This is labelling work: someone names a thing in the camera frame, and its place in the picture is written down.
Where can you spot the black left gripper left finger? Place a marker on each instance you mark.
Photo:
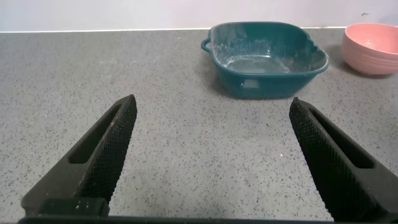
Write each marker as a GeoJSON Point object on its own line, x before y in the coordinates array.
{"type": "Point", "coordinates": [93, 168]}

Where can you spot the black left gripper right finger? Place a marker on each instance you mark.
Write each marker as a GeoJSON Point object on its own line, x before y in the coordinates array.
{"type": "Point", "coordinates": [342, 174]}

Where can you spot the pink bowl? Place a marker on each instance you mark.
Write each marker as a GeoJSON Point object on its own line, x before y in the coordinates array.
{"type": "Point", "coordinates": [370, 53]}

